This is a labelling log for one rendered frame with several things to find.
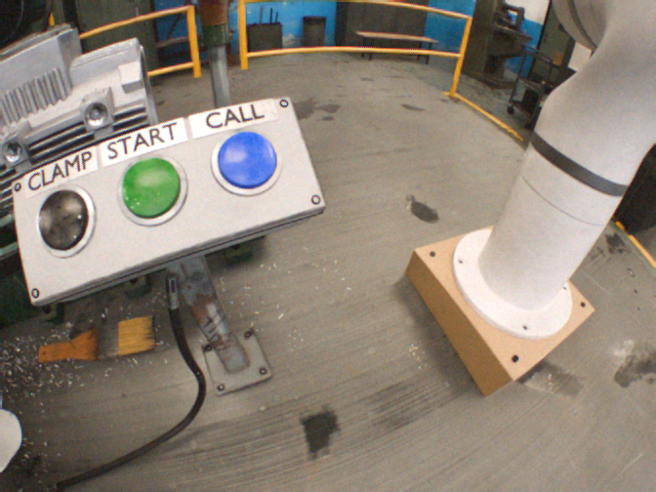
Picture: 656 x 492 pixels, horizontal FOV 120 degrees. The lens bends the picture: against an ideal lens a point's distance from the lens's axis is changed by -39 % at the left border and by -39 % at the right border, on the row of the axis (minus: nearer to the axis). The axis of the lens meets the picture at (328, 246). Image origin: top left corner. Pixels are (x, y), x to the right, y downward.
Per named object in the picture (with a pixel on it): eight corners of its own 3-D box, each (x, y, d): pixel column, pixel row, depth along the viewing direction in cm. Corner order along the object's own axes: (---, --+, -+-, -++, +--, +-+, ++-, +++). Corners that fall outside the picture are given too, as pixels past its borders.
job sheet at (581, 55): (584, 75, 191) (594, 47, 168) (583, 75, 191) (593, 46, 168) (567, 66, 206) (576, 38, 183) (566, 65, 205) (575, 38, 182)
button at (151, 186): (136, 229, 14) (126, 225, 12) (124, 177, 14) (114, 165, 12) (189, 212, 15) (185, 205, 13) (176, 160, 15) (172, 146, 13)
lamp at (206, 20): (201, 27, 47) (199, 6, 44) (198, 24, 51) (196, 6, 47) (230, 22, 49) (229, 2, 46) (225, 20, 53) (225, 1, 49)
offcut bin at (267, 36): (277, 51, 447) (276, 4, 386) (284, 56, 418) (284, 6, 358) (246, 54, 432) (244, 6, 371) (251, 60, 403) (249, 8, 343)
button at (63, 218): (58, 259, 12) (41, 257, 10) (48, 206, 12) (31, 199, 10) (102, 242, 13) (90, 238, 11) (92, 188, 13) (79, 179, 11)
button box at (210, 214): (70, 302, 15) (27, 309, 10) (48, 200, 15) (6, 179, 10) (306, 223, 21) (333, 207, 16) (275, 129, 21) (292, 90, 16)
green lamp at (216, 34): (203, 48, 50) (201, 27, 47) (200, 44, 54) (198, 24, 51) (232, 43, 52) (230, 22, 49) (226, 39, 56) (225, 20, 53)
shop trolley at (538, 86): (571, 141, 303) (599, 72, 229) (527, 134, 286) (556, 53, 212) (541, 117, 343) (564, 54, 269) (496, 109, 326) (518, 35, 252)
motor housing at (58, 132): (38, 261, 27) (-42, 129, 13) (60, 181, 38) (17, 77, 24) (176, 207, 34) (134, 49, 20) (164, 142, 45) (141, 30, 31)
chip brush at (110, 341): (39, 372, 28) (36, 369, 28) (43, 342, 31) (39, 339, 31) (157, 348, 34) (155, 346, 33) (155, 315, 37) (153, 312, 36)
